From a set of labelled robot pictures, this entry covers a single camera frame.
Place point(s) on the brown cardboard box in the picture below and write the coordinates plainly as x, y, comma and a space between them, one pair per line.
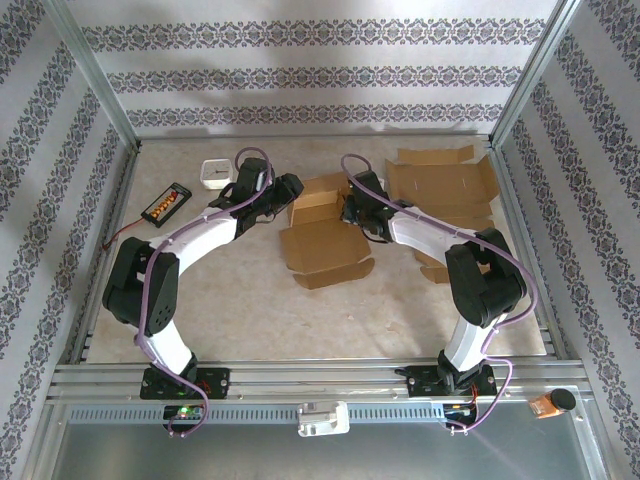
440, 185
320, 250

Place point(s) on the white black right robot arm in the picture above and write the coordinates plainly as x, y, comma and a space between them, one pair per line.
480, 280

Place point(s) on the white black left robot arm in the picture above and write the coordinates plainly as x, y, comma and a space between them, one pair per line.
200, 240

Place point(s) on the white square clock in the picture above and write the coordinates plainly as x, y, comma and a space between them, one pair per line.
217, 172

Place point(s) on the black charger board yellow plugs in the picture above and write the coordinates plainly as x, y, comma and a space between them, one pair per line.
165, 205

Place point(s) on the controller board with green light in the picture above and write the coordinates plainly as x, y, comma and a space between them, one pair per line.
182, 412

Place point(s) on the grey metal sheet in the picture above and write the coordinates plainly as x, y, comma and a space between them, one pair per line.
320, 455

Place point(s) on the orange bottle with black cap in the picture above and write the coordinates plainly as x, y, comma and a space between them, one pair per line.
552, 402

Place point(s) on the aluminium wall foot rail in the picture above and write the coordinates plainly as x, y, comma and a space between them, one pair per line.
315, 135

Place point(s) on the aluminium side rail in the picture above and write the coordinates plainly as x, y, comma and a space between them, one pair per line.
512, 200
120, 197

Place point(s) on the aluminium frame post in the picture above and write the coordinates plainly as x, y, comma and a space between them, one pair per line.
97, 75
533, 75

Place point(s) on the long aluminium base rail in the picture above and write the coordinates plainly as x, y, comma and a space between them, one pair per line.
320, 380

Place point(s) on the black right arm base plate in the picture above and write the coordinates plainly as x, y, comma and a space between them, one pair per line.
422, 382

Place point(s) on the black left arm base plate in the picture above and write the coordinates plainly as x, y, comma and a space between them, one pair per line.
215, 382

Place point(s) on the white plastic bracket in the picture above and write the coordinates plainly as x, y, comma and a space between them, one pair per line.
322, 419

